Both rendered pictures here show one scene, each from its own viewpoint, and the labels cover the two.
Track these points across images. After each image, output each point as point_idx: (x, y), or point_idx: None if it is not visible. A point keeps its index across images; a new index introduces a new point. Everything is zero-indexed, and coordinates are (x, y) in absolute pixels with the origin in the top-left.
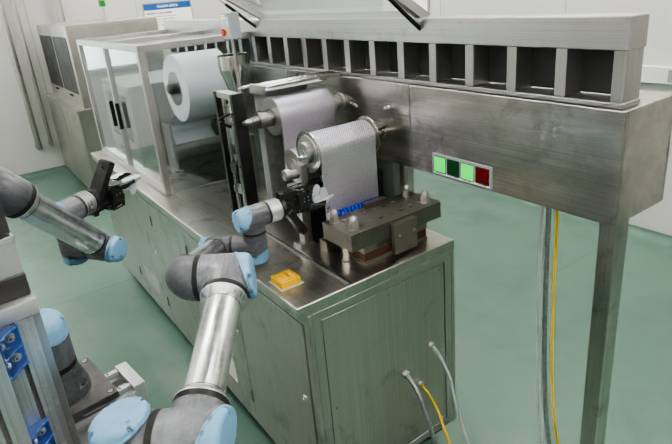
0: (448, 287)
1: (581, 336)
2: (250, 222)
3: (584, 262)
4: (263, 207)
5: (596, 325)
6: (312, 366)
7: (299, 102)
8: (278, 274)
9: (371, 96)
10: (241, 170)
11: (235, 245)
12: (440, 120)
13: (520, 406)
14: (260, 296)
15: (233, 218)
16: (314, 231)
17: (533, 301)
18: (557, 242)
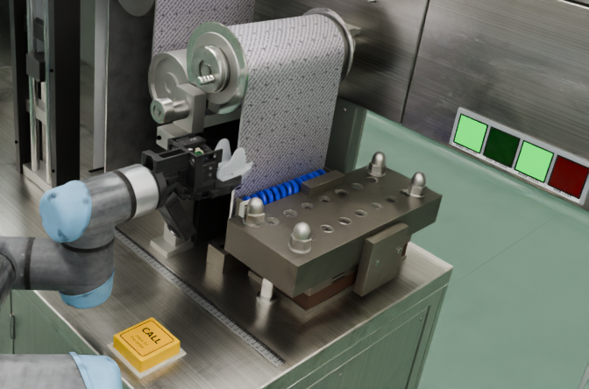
0: (423, 345)
1: (528, 376)
2: (86, 222)
3: (516, 253)
4: (117, 188)
5: None
6: None
7: None
8: (131, 332)
9: None
10: (53, 78)
11: (40, 265)
12: (495, 49)
13: None
14: None
15: (43, 207)
16: (196, 224)
17: (457, 311)
18: (478, 217)
